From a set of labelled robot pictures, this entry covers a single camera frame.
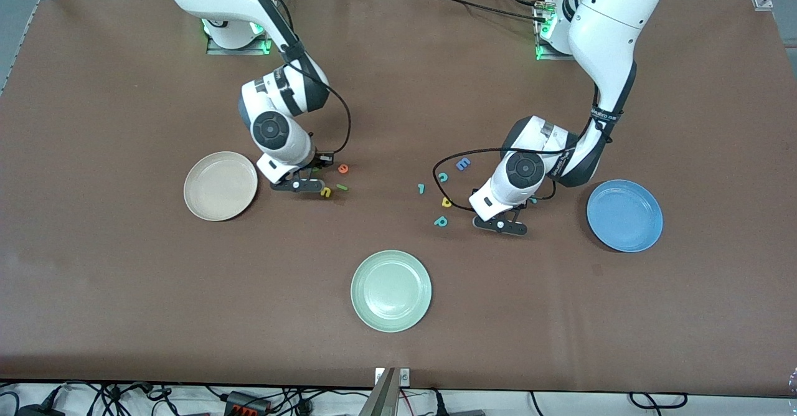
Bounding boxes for pale green plate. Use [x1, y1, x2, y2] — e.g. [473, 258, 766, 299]
[350, 250, 433, 333]

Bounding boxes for beige brown plate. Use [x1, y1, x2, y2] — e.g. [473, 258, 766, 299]
[183, 151, 259, 222]

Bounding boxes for black left camera cable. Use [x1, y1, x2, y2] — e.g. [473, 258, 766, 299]
[433, 147, 577, 212]

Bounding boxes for looped black cable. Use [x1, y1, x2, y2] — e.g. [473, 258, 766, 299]
[628, 392, 689, 412]

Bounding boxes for blue plate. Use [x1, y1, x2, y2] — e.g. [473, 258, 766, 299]
[586, 179, 664, 253]

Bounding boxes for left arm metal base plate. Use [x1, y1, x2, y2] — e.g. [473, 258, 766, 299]
[535, 2, 578, 62]

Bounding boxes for small metal bracket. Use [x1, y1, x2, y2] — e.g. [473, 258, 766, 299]
[375, 368, 411, 387]

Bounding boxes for black orange power strip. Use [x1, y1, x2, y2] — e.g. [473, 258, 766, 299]
[223, 391, 272, 416]

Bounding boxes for brown table cover sheet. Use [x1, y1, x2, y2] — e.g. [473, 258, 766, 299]
[0, 0, 797, 398]

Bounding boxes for aluminium camera post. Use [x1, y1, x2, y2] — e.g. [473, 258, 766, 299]
[360, 367, 399, 416]

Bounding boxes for long black cable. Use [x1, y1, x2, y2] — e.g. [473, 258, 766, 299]
[411, 0, 549, 24]

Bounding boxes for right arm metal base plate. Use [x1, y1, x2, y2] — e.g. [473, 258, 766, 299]
[207, 0, 276, 55]

